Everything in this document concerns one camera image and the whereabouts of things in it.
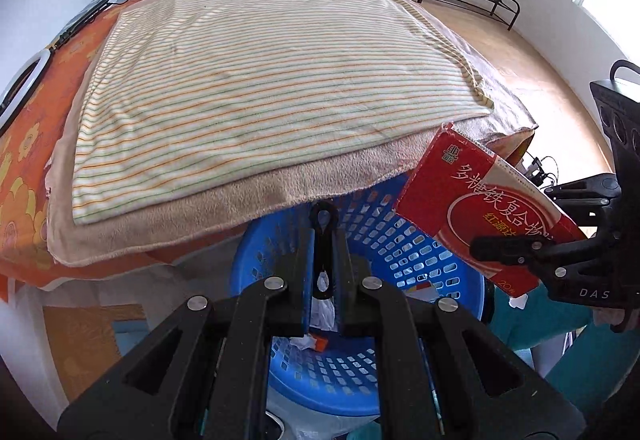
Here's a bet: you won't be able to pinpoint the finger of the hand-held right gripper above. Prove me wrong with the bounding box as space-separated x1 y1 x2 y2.
470 234 596 280
542 173 622 217

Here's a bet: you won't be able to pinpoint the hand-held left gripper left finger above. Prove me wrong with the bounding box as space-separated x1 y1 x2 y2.
57 227 321 440

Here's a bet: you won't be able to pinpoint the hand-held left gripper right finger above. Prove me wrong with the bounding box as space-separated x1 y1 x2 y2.
331 227 587 440

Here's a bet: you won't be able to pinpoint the red cardboard box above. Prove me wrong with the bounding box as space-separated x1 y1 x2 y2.
392 121 590 297

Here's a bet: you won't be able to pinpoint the blue plastic basket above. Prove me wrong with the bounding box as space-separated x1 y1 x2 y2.
231 170 494 417

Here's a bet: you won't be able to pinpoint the teal trousers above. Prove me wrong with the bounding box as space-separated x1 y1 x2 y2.
487 285 640 426

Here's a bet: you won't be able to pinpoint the beige plush blanket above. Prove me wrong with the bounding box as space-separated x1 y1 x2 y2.
45 0 539 269

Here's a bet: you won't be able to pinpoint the orange floral bed sheet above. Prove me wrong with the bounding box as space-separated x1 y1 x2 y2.
0 3 176 292

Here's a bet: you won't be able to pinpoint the black tripod stand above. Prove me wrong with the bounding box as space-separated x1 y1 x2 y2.
50 0 111 52

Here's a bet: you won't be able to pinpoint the black cables on floor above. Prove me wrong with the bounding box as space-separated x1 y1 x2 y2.
520 155 557 187

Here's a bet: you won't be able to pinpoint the white ring light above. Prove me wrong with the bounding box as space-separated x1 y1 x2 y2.
0 48 51 127

